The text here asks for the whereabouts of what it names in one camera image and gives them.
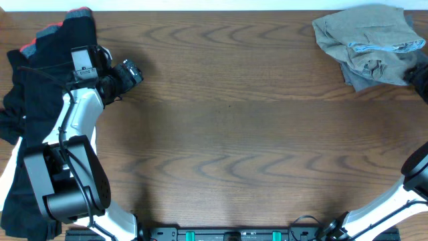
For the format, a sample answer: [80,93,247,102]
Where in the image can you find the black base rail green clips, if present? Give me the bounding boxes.
[65,216,401,241]

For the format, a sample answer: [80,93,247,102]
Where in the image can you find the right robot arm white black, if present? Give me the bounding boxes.
[316,144,427,240]

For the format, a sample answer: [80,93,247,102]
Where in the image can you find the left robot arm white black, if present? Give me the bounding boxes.
[23,60,145,240]

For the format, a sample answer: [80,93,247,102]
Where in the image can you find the khaki shorts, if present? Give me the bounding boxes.
[312,4,427,86]

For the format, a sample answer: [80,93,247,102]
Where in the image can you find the black garment with red-grey trim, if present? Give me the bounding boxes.
[1,7,97,240]

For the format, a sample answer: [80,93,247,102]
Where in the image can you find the folded grey shorts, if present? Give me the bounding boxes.
[340,15,428,93]

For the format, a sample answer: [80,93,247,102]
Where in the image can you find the white garment under pile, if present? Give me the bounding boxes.
[0,137,23,212]

